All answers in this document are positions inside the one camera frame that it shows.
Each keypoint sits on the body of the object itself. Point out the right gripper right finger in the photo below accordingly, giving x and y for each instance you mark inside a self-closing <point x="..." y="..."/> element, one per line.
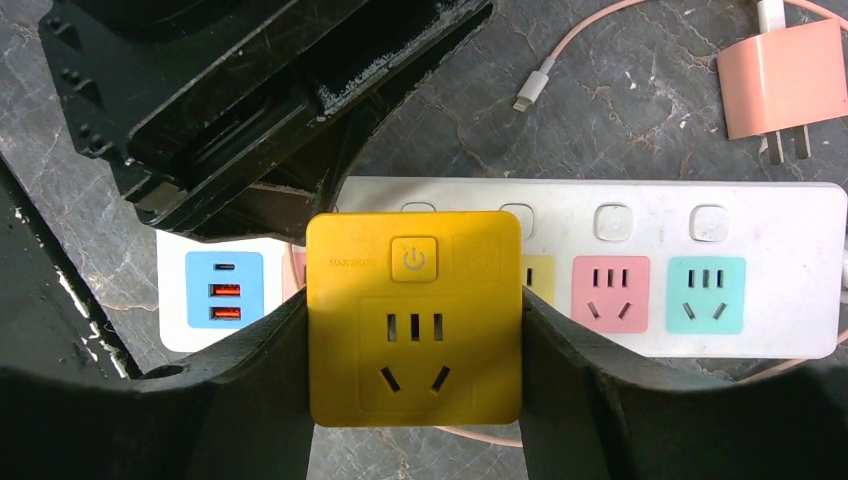
<point x="593" y="409"/>

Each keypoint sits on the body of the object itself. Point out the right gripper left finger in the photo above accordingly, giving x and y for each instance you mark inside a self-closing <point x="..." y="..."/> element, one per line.
<point x="237" y="409"/>

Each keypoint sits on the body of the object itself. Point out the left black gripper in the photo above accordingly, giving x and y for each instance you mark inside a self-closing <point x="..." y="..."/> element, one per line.
<point x="240" y="119"/>

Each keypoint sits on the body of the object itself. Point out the yellow cube socket adapter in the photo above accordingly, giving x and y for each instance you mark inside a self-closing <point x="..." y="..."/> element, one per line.
<point x="414" y="319"/>

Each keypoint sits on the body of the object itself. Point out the large white power strip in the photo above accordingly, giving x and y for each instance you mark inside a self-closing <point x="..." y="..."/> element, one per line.
<point x="662" y="268"/>

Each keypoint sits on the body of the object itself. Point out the pink USB charger plug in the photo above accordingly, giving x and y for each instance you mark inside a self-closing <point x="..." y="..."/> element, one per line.
<point x="784" y="78"/>

